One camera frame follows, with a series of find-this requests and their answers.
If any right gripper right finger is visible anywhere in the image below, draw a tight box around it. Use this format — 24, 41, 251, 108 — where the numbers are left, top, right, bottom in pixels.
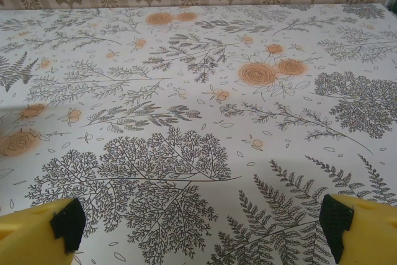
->
319, 193, 397, 265

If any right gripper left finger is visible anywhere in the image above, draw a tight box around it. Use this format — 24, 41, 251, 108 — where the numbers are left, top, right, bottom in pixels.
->
0, 197, 86, 265

